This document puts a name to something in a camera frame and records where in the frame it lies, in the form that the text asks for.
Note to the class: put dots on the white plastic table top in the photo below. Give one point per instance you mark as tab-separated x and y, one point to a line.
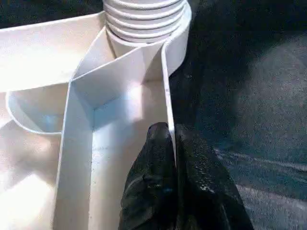
76	134

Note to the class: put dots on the black work mat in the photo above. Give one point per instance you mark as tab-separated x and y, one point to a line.
251	95

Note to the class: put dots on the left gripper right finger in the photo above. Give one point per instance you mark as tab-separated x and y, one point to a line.
206	191

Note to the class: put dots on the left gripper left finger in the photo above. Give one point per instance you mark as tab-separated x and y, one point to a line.
153	182

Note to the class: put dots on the white plastic table leg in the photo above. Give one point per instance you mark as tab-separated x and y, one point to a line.
144	21

